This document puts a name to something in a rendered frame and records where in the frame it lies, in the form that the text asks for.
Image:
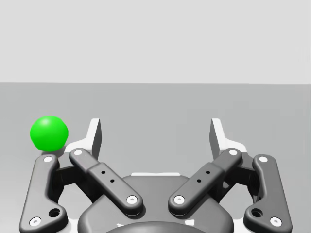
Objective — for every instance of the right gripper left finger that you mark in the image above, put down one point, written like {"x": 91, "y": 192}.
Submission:
{"x": 107, "y": 180}

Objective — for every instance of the small round ball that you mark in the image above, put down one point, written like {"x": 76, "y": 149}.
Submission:
{"x": 48, "y": 133}

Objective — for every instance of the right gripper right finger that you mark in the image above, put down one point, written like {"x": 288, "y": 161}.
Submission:
{"x": 204, "y": 180}

